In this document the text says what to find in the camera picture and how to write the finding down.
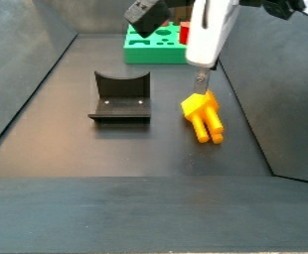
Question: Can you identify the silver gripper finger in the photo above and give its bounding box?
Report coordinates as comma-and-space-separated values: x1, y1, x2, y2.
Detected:
194, 67, 210, 94

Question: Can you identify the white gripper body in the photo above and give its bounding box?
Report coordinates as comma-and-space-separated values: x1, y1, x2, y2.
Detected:
186, 0, 240, 68

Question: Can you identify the yellow three prong object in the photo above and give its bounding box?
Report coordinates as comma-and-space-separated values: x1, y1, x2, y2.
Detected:
181, 90, 225, 144

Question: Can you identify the green shape sorting board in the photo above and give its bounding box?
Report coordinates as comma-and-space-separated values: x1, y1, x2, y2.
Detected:
123, 22, 186, 64

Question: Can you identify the black curved fixture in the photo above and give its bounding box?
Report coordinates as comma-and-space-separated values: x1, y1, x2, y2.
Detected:
87, 71, 152, 121

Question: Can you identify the red hexagonal block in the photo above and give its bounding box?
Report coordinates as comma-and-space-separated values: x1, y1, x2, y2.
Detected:
180, 21, 190, 45

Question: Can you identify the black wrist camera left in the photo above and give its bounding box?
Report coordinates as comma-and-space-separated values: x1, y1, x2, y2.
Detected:
125, 0, 170, 38

